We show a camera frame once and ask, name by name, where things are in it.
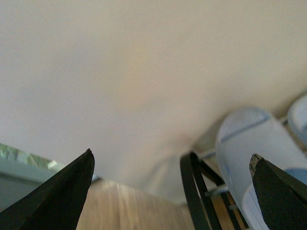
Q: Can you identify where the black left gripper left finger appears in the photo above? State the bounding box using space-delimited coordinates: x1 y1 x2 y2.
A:
0 149 95 230

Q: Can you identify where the grey knit sneaker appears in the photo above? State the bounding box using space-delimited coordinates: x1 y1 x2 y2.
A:
287 94 307 146

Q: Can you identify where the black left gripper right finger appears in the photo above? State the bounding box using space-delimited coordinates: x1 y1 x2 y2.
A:
249 154 307 230

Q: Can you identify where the black metal shoe rack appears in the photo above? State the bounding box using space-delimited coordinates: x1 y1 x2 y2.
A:
180 153 250 230

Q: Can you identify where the light blue slide slipper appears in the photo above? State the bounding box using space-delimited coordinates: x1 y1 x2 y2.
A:
215 106 307 230

